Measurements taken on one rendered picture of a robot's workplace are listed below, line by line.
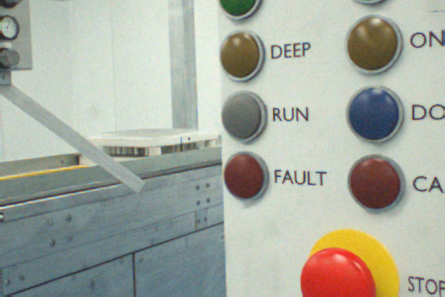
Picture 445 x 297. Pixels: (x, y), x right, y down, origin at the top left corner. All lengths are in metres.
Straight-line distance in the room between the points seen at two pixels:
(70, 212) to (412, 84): 0.88
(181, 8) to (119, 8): 4.64
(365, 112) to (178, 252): 1.17
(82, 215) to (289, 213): 0.83
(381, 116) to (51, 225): 0.86
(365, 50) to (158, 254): 1.13
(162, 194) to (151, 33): 4.80
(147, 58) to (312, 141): 5.78
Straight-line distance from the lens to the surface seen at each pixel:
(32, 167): 1.41
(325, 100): 0.33
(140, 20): 6.20
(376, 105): 0.32
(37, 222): 1.09
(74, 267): 1.21
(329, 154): 0.34
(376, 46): 0.32
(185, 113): 1.85
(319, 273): 0.32
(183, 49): 1.85
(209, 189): 1.46
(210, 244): 1.57
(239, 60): 0.35
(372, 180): 0.32
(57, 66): 7.07
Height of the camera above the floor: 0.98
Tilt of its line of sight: 3 degrees down
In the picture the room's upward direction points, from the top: 2 degrees counter-clockwise
